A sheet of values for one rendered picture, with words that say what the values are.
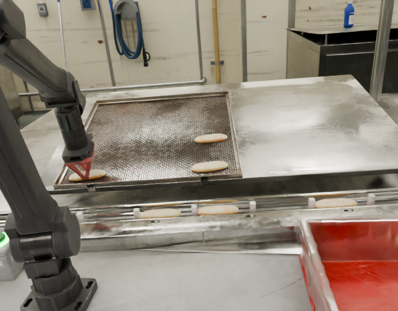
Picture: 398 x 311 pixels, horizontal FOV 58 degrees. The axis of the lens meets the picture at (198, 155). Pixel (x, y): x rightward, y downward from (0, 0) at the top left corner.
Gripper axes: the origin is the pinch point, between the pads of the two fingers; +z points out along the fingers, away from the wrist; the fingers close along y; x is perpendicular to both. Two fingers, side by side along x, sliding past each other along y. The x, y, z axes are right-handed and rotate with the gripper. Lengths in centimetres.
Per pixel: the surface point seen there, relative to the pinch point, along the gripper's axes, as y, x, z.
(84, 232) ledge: -21.7, -2.2, 1.4
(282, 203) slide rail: -19, -49, 4
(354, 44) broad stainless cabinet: 134, -146, 19
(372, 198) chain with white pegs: -23, -69, 2
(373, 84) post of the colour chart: 56, -115, 12
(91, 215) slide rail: -13.5, -2.1, 3.8
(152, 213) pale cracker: -17.6, -17.6, 2.5
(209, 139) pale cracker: 9.1, -35.5, 0.0
